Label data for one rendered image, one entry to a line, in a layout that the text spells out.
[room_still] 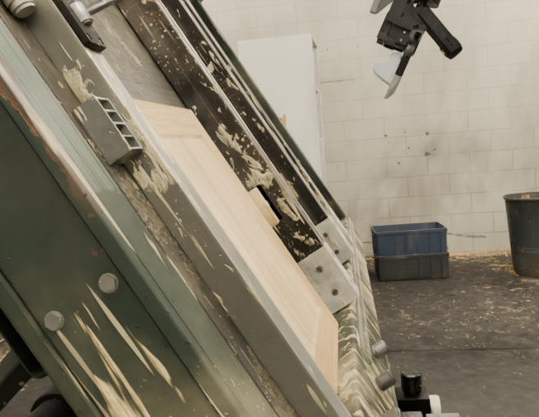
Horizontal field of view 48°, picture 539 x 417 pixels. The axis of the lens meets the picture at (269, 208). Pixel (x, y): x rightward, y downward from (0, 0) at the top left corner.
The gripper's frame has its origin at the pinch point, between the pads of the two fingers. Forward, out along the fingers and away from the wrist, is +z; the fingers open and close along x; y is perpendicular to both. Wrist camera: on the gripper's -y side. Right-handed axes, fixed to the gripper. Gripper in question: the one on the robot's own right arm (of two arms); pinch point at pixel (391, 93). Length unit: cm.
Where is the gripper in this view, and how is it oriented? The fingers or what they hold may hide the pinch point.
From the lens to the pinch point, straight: 126.4
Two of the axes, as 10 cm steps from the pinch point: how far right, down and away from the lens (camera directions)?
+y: -9.1, -4.0, 1.0
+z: -3.8, 9.1, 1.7
